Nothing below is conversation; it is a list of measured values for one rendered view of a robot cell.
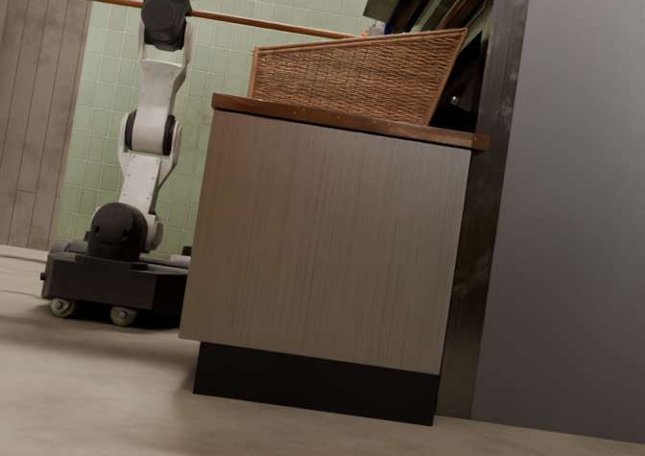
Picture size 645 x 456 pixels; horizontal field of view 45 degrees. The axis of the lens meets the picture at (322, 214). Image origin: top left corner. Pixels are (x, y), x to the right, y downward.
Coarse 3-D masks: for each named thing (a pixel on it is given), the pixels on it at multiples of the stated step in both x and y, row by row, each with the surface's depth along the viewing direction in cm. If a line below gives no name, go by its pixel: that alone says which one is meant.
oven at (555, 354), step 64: (448, 0) 235; (512, 0) 168; (576, 0) 169; (640, 0) 169; (512, 64) 167; (576, 64) 168; (640, 64) 169; (448, 128) 195; (512, 128) 167; (576, 128) 168; (640, 128) 168; (512, 192) 166; (576, 192) 167; (640, 192) 168; (512, 256) 166; (576, 256) 167; (640, 256) 167; (448, 320) 165; (512, 320) 165; (576, 320) 166; (640, 320) 167; (448, 384) 164; (512, 384) 165; (576, 384) 166; (640, 384) 166
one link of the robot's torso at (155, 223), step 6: (96, 210) 241; (150, 216) 243; (156, 216) 247; (150, 222) 242; (156, 222) 244; (150, 228) 242; (156, 228) 244; (162, 228) 258; (150, 234) 241; (156, 234) 246; (150, 240) 242; (156, 240) 248; (144, 246) 242; (150, 246) 242; (156, 246) 257
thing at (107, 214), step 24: (96, 216) 224; (120, 216) 224; (144, 216) 240; (72, 240) 272; (96, 240) 224; (120, 240) 223; (144, 240) 237; (48, 264) 234; (72, 264) 222; (96, 264) 222; (120, 264) 223; (144, 264) 228; (168, 264) 271; (48, 288) 223; (72, 288) 222; (96, 288) 222; (120, 288) 223; (144, 288) 223; (168, 288) 232; (144, 312) 234; (168, 312) 234
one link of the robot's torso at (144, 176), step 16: (128, 112) 265; (176, 128) 262; (176, 144) 264; (128, 160) 262; (144, 160) 262; (160, 160) 263; (176, 160) 266; (128, 176) 258; (144, 176) 259; (160, 176) 263; (128, 192) 256; (144, 192) 256; (144, 208) 253
